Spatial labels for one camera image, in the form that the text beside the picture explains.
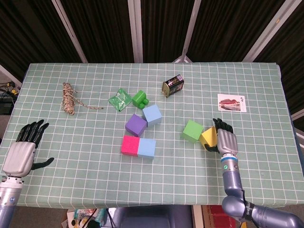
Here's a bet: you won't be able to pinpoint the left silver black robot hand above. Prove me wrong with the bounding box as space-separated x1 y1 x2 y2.
1 119 55 178

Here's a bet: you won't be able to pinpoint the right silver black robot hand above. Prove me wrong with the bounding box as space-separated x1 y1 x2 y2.
204 118 239 156

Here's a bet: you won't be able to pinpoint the yellow foam cube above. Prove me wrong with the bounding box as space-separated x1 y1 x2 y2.
199 126 219 151

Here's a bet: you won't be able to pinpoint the light blue foam cube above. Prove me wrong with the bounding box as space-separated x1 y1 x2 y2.
142 104 163 127
137 138 157 159

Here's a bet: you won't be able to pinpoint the purple foam cube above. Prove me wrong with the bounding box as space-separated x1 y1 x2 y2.
125 114 147 137

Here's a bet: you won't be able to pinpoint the pink foam cube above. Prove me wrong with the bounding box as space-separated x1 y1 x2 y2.
121 135 141 157

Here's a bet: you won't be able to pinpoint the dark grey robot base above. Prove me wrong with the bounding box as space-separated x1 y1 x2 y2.
114 206 193 228

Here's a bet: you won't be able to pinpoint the green foam cube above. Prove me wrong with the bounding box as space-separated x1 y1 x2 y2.
182 119 204 143

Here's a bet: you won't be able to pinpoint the postcard with red building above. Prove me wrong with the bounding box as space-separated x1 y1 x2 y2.
217 93 247 113

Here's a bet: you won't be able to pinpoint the black equipment box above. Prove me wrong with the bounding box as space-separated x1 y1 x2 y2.
0 94 15 115

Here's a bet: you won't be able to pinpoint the red box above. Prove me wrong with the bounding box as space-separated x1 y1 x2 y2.
210 205 226 228

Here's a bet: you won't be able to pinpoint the green checked tablecloth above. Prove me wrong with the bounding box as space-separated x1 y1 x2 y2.
4 62 304 207

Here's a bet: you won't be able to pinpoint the black luncheon meat tin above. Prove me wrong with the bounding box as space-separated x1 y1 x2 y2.
162 74 184 98

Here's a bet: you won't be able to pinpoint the colourful printed bag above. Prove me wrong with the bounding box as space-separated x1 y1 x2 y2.
74 208 108 228

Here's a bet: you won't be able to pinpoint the green plastic building brick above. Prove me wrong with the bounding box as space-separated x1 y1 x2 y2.
132 90 150 110

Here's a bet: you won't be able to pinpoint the green foil sachet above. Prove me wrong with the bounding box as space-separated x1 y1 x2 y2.
108 88 133 112

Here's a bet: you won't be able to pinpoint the cables with yellow plugs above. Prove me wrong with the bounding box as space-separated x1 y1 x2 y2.
0 82 20 95

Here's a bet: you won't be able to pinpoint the braided rope bundle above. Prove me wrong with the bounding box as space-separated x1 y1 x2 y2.
62 82 104 116

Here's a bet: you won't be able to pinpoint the white metal frame post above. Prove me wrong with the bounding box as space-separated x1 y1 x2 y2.
127 0 144 63
291 110 304 122
172 0 202 63
51 0 88 63
243 0 294 62
0 64 23 87

